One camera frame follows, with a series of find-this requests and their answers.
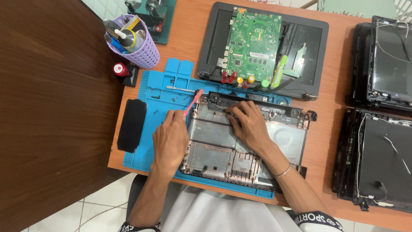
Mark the person's right hand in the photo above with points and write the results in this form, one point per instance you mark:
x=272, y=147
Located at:
x=251, y=129

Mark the person's left hand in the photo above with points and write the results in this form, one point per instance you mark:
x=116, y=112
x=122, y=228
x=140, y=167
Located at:
x=170, y=141

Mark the person's left fingers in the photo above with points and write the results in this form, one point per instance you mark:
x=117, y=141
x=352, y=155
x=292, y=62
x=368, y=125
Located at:
x=175, y=115

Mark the pink plastic brush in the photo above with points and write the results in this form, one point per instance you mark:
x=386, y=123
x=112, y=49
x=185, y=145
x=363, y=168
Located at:
x=194, y=102

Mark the black laptop bottom case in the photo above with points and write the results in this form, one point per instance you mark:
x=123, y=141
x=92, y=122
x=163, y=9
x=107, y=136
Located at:
x=215, y=145

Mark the blue silicone repair mat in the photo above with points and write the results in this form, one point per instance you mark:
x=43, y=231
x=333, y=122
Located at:
x=151, y=106

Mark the metal spudger tool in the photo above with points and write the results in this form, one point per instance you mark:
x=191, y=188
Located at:
x=180, y=89

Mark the scattered small black screws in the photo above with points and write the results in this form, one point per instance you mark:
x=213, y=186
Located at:
x=156, y=96

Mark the black stamp base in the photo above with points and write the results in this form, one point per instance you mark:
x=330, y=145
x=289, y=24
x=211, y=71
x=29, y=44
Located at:
x=132, y=77

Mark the purple plastic basket holder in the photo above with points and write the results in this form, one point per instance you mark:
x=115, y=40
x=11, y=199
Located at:
x=144, y=53

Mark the red and yellow screwdriver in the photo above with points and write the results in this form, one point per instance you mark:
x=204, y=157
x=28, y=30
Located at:
x=248, y=81

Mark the white-capped glue tube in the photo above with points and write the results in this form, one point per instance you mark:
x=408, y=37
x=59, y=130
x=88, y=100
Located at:
x=128, y=38

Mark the yellow and black packet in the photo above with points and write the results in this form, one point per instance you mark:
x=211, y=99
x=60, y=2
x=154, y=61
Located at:
x=136, y=25

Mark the green bench machine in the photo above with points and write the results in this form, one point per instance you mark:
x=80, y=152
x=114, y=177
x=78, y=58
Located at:
x=154, y=16

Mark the person's white shirt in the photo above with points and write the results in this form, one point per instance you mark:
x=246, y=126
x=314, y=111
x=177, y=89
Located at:
x=219, y=212

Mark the green laptop motherboard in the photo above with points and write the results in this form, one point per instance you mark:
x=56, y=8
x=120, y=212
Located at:
x=254, y=42

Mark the small green daughterboard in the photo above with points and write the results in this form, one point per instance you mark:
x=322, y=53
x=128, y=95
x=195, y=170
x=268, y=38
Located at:
x=297, y=63

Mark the black laptop palmrest case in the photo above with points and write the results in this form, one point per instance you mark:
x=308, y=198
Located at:
x=305, y=38

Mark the stack of opened black laptops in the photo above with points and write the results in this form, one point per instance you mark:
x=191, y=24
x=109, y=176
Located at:
x=386, y=61
x=376, y=158

